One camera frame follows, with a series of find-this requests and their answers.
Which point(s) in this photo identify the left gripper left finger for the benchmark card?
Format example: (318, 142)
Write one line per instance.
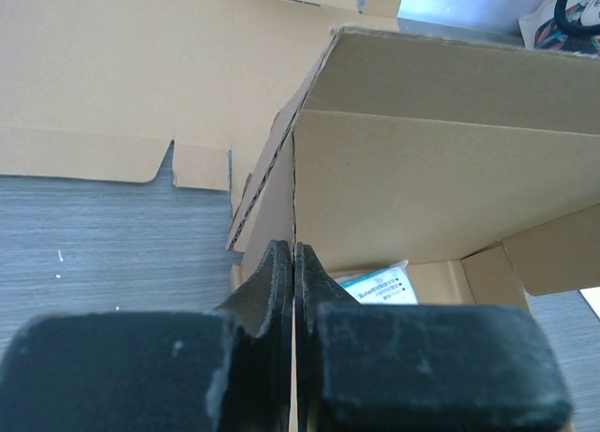
(225, 370)

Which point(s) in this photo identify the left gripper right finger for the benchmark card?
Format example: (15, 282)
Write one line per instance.
(419, 367)

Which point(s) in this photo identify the white packet with blue label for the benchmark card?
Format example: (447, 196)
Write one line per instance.
(387, 286)

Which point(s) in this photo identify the brown cardboard box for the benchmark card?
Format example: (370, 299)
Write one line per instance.
(478, 165)

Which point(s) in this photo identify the flat brown cardboard sheet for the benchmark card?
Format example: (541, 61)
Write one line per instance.
(104, 89)

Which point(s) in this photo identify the beige canvas tote bag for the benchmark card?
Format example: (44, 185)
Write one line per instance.
(563, 26)

